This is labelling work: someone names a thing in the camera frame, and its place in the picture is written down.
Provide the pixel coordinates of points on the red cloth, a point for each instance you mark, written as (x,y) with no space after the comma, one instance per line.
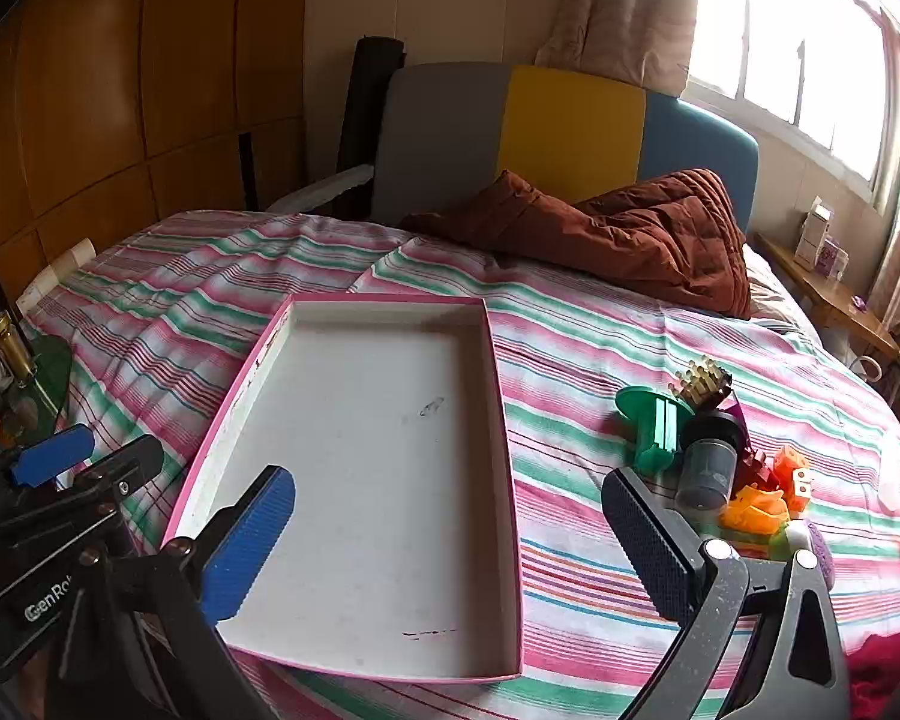
(892,667)

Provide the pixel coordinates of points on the green plastic toy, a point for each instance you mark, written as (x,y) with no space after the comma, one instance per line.
(656,435)

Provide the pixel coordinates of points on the white and green device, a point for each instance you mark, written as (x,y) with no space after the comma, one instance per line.
(799,536)

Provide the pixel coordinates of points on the red toy piece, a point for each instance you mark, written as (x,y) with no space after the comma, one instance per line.
(757,476)

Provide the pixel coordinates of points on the wooden bedside table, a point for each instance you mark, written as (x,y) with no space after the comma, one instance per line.
(832,300)

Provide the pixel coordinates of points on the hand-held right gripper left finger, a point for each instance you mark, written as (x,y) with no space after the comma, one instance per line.
(244,551)

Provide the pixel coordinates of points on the pink cardboard tray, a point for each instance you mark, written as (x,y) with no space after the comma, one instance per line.
(360,465)

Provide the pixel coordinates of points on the purple oval toy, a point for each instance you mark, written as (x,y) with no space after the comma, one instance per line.
(821,551)

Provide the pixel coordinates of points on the brown comb toy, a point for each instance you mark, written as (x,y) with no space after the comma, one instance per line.
(709,390)

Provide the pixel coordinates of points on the orange toy car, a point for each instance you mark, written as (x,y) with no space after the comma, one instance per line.
(754,510)

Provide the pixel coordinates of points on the wooden wardrobe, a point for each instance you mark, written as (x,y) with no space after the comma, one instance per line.
(82,90)

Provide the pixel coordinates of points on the dark bottle with gold neck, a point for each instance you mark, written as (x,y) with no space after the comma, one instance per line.
(7,345)

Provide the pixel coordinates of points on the white chair armrest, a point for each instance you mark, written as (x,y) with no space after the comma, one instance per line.
(322,187)

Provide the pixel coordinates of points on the striped bed sheet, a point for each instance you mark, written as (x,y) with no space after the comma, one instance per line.
(585,360)

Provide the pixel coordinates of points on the pale pillow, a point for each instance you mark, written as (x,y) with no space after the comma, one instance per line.
(769,292)

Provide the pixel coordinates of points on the white carton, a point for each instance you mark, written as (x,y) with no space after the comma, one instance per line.
(814,229)

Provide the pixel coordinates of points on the grey jar with black lid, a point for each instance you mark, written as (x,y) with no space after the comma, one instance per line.
(701,472)

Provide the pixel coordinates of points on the green glass tabletop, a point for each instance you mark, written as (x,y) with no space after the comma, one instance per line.
(49,375)

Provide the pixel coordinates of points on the grey yellow blue headboard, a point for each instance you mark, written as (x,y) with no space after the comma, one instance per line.
(570,120)

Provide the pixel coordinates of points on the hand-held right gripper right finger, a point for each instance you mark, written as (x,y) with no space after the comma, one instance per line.
(654,544)

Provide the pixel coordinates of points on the purple carton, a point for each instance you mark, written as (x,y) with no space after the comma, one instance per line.
(835,259)

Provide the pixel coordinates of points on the white bed side rail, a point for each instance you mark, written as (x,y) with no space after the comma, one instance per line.
(52,274)

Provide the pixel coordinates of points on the brown quilt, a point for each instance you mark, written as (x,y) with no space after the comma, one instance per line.
(645,240)

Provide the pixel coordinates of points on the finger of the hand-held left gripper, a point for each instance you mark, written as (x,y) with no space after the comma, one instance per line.
(52,456)
(124,469)

